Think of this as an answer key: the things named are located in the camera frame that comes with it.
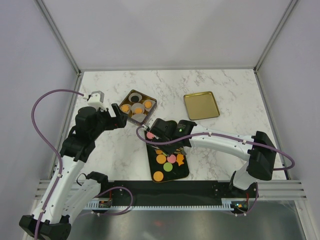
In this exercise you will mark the orange swirl cookie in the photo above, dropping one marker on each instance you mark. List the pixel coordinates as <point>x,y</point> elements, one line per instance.
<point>158,151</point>
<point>125,108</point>

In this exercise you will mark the orange dotted biscuit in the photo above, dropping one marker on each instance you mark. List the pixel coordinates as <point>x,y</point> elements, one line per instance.
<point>161,159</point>
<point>158,176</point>

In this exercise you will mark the white paper cup bottom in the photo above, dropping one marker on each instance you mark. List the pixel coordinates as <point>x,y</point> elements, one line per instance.
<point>140,117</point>

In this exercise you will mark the orange dotted biscuit bottom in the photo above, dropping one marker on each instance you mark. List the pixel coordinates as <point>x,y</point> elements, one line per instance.
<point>158,176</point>

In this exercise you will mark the black sandwich cookie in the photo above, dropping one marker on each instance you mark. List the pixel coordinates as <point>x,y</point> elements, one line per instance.
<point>135,98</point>

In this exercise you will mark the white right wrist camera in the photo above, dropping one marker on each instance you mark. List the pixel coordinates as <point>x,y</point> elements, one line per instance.
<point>145,130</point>

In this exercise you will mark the pink sandwich cookie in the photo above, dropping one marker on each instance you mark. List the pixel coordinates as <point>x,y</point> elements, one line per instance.
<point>171,159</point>
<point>150,135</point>

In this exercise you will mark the aluminium frame post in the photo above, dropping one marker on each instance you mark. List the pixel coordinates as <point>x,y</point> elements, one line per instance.
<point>275,34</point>
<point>57,34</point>

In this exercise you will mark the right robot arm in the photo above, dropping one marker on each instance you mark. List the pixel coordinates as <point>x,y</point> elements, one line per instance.
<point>256,150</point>

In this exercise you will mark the pink sandwich cookie top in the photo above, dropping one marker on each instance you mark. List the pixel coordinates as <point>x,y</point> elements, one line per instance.
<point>150,135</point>

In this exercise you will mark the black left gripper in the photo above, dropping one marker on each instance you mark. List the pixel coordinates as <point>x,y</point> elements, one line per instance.
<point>117,122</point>

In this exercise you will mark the orange scalloped cookie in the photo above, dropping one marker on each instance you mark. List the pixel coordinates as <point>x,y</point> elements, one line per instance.
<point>148,104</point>

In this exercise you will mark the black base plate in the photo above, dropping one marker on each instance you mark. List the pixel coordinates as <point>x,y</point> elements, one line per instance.
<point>177,192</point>

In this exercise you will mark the white slotted cable duct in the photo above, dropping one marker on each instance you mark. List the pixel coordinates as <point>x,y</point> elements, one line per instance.
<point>96,205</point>

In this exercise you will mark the orange dotted biscuit middle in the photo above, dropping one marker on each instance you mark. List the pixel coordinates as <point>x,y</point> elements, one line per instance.
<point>161,159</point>

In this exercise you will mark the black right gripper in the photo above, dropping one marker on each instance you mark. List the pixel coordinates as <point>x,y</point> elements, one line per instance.
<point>170,150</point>

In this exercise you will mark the gold tin lid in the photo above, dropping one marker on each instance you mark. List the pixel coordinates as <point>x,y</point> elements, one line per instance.
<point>201,105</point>

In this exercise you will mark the aluminium frame left post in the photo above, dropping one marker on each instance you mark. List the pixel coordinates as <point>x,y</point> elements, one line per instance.
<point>57,34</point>

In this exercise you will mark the aluminium frame right post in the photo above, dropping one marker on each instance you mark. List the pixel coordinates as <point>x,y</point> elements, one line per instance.
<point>275,34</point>

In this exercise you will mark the white paper cup top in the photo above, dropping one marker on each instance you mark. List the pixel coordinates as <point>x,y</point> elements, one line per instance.
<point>134,93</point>

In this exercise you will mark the white paper cup right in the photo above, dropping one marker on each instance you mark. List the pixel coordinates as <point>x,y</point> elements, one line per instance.
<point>153,102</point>

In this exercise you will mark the orange fish cookie lower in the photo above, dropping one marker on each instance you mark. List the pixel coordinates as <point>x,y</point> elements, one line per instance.
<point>180,159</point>

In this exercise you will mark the square cookie tin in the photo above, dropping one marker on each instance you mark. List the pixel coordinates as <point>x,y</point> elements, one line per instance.
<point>125,106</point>

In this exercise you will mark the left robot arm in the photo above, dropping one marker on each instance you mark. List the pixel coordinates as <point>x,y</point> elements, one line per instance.
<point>52,219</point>

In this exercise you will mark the white paper cup left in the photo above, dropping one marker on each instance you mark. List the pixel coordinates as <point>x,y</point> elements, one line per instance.
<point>125,109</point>

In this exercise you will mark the black rectangular tray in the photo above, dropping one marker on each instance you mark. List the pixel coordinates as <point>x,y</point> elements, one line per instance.
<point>178,172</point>

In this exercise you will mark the pink sandwich cookie lower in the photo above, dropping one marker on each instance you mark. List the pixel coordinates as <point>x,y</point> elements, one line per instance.
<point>171,159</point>

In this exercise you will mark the aluminium front rail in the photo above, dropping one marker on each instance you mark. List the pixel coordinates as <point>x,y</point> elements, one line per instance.
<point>271,190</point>

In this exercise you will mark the green sandwich cookie lower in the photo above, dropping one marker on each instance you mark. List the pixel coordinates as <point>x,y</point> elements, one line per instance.
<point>168,167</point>

